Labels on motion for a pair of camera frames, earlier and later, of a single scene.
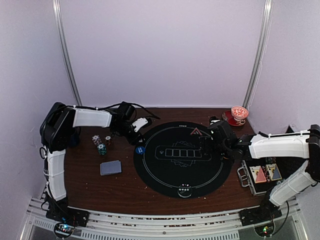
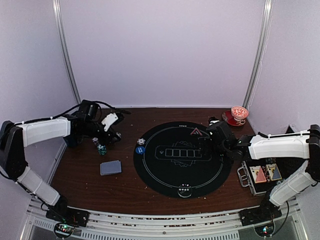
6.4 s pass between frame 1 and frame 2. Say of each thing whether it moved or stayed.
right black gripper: stayed
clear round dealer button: stayed
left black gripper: moved
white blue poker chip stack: stayed
